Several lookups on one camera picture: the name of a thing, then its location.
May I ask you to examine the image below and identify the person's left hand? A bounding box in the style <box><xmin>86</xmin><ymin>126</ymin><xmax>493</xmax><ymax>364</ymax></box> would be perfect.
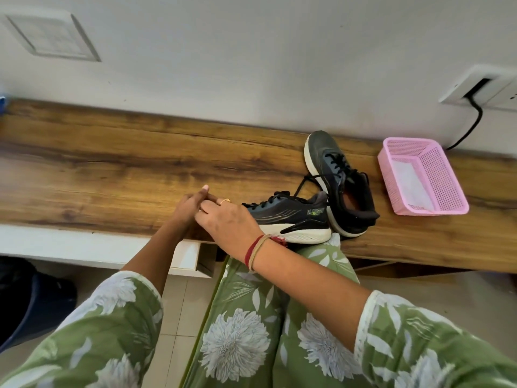
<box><xmin>170</xmin><ymin>185</ymin><xmax>219</xmax><ymax>241</ymax></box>

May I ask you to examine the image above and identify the person's right hand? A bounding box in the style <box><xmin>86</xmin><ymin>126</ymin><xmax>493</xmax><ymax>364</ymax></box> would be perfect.
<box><xmin>195</xmin><ymin>198</ymin><xmax>264</xmax><ymax>261</ymax></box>

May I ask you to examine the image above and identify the person's left forearm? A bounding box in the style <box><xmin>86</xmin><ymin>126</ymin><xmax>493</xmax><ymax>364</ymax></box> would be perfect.
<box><xmin>120</xmin><ymin>227</ymin><xmax>190</xmax><ymax>297</ymax></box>

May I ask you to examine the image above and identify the person's right forearm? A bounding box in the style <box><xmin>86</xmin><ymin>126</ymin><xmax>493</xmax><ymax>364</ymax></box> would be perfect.
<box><xmin>248</xmin><ymin>237</ymin><xmax>374</xmax><ymax>354</ymax></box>

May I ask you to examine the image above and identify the beige wrist band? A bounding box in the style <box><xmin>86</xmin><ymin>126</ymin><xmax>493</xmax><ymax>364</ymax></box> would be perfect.
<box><xmin>249</xmin><ymin>234</ymin><xmax>272</xmax><ymax>272</ymax></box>

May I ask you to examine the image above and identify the black sneaker with white sole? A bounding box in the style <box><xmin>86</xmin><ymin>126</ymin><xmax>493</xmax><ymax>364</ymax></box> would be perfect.
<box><xmin>242</xmin><ymin>191</ymin><xmax>333</xmax><ymax>245</ymax></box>
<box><xmin>292</xmin><ymin>130</ymin><xmax>380</xmax><ymax>238</ymax></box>

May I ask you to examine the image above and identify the green floral dress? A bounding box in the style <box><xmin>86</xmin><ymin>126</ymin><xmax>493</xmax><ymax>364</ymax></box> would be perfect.
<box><xmin>0</xmin><ymin>234</ymin><xmax>517</xmax><ymax>388</ymax></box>

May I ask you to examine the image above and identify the dark blue bin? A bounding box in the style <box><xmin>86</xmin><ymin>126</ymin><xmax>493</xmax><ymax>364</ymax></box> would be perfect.
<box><xmin>0</xmin><ymin>256</ymin><xmax>78</xmax><ymax>354</ymax></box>

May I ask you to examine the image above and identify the white paper sheet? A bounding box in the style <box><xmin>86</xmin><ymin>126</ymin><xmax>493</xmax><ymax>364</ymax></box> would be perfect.
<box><xmin>389</xmin><ymin>159</ymin><xmax>435</xmax><ymax>211</ymax></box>

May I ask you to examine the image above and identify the pink plastic mesh basket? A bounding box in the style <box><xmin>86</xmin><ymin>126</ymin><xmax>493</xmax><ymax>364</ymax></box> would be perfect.
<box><xmin>377</xmin><ymin>137</ymin><xmax>470</xmax><ymax>216</ymax></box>

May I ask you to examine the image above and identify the red thread bracelet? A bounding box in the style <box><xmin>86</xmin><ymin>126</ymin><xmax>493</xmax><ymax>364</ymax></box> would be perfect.
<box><xmin>244</xmin><ymin>234</ymin><xmax>288</xmax><ymax>268</ymax></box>

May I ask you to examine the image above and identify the white wall switch plate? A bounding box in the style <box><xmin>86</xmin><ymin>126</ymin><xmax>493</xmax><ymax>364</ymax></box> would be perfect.
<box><xmin>0</xmin><ymin>7</ymin><xmax>102</xmax><ymax>63</ymax></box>

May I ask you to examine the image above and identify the white wall socket plate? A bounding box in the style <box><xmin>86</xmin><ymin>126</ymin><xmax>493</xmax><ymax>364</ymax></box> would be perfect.
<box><xmin>438</xmin><ymin>64</ymin><xmax>517</xmax><ymax>112</ymax></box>

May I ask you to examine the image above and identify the black power cable with plug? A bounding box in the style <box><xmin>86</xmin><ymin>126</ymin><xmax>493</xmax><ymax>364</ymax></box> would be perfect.
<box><xmin>444</xmin><ymin>78</ymin><xmax>492</xmax><ymax>151</ymax></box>

